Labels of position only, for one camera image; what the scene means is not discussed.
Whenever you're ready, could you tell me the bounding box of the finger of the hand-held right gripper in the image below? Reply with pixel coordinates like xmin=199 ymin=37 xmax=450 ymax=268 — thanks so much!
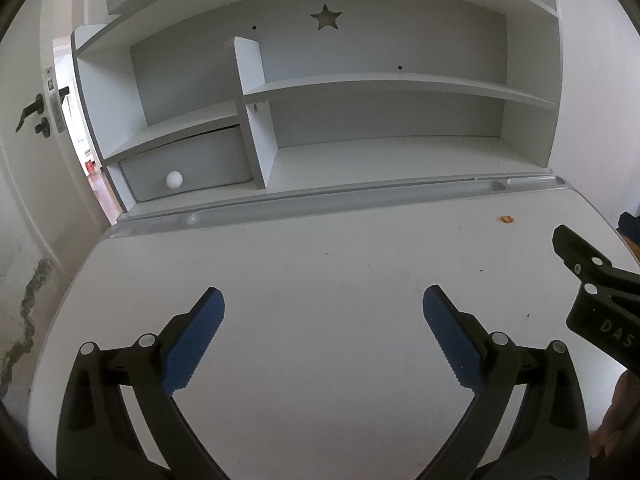
xmin=552 ymin=225 xmax=640 ymax=307

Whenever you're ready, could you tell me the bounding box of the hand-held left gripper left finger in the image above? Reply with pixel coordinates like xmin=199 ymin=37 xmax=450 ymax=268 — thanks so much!
xmin=56 ymin=286 xmax=226 ymax=480

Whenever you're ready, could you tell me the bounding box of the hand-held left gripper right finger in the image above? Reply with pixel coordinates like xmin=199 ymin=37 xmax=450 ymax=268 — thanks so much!
xmin=416 ymin=284 xmax=591 ymax=480

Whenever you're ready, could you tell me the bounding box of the person's right hand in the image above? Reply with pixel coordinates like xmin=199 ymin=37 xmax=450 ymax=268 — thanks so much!
xmin=590 ymin=370 xmax=640 ymax=461

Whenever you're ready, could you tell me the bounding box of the dark blue cloth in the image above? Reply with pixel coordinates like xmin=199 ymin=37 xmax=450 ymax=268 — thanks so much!
xmin=617 ymin=212 xmax=640 ymax=249

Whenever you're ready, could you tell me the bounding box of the grey drawer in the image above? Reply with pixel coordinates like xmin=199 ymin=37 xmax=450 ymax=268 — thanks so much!
xmin=119 ymin=127 xmax=254 ymax=202

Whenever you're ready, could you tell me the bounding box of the white door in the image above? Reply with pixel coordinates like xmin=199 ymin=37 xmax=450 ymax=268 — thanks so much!
xmin=0 ymin=0 xmax=121 ymax=286

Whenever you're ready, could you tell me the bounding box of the white desk shelf unit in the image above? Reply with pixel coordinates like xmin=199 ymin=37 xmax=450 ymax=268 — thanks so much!
xmin=72 ymin=0 xmax=568 ymax=221

